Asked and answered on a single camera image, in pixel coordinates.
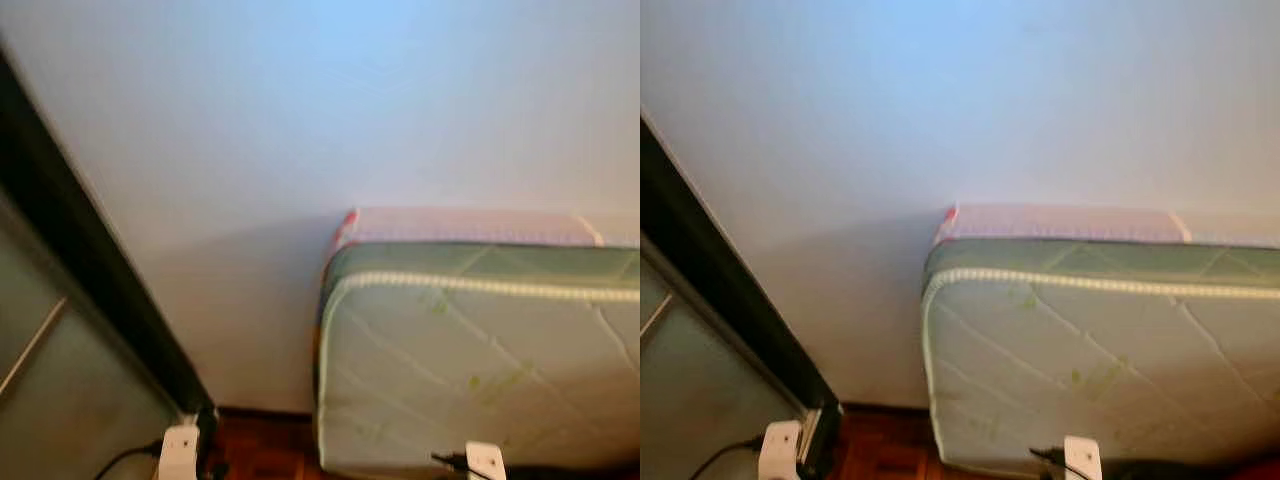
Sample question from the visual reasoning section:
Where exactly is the grey sliding door panel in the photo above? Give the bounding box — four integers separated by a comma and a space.
640, 240, 801, 480
0, 190, 186, 480

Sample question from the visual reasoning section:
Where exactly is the pink striped thin mattress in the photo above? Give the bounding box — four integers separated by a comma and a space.
933, 203, 1280, 248
330, 207, 640, 251

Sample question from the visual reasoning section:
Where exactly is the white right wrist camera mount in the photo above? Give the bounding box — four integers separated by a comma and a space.
1063, 436, 1103, 480
465, 441, 507, 480

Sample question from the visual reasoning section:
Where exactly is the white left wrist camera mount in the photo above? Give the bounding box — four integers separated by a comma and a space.
158, 425, 201, 480
757, 420, 803, 480

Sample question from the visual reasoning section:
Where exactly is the black door frame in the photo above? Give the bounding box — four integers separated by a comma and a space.
0, 45, 216, 421
640, 115, 841, 471

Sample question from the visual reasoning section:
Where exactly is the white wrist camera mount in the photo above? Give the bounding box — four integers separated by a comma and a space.
757, 420, 803, 480
158, 425, 201, 480
1063, 436, 1103, 480
465, 441, 507, 480

